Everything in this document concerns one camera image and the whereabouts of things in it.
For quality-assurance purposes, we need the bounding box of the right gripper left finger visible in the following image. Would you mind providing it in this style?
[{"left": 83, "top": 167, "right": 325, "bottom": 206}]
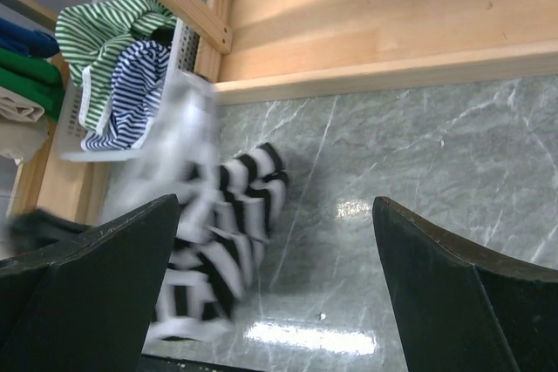
[{"left": 1, "top": 195, "right": 180, "bottom": 371}]

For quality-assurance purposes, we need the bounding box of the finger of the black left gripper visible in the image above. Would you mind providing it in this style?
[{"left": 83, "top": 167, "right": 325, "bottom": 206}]
[{"left": 8, "top": 209, "right": 91, "bottom": 254}]

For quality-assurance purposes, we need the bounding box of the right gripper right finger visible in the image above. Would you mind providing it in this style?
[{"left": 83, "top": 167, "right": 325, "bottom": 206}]
[{"left": 373, "top": 197, "right": 557, "bottom": 371}]

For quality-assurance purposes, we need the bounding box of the black white zebra garment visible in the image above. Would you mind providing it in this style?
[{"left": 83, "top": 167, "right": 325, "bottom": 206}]
[{"left": 103, "top": 71, "right": 289, "bottom": 342}]

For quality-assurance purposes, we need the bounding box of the blue white striped tank top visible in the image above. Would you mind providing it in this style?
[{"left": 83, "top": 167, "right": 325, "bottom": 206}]
[{"left": 81, "top": 40, "right": 171, "bottom": 152}]

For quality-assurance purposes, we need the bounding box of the green white striped tank top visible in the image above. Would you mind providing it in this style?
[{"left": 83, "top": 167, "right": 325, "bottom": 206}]
[{"left": 55, "top": 0, "right": 177, "bottom": 134}]

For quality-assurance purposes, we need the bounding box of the left wooden clothes rack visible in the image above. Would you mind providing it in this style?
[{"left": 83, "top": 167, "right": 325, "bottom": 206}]
[{"left": 1, "top": 0, "right": 110, "bottom": 225}]

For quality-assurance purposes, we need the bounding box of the wooden clothes rack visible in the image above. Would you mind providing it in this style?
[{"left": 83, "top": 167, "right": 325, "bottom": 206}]
[
  {"left": 160, "top": 0, "right": 557, "bottom": 104},
  {"left": 1, "top": 0, "right": 110, "bottom": 225}
]

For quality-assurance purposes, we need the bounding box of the beige cloth garment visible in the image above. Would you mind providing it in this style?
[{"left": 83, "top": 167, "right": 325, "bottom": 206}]
[{"left": 1, "top": 87, "right": 49, "bottom": 165}]

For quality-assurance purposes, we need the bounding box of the green garment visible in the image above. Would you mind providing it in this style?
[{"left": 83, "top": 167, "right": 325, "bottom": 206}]
[{"left": 1, "top": 49, "right": 65, "bottom": 121}]

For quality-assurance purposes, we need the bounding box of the blue folded garment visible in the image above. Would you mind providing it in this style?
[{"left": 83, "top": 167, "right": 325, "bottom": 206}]
[{"left": 1, "top": 19, "right": 60, "bottom": 58}]

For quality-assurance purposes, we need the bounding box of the white perforated plastic basket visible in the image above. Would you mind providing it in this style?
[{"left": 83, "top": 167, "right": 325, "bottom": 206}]
[{"left": 54, "top": 0, "right": 199, "bottom": 162}]

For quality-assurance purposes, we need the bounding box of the right wooden clothes rack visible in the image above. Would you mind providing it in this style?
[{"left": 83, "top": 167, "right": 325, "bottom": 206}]
[{"left": 160, "top": 0, "right": 557, "bottom": 104}]

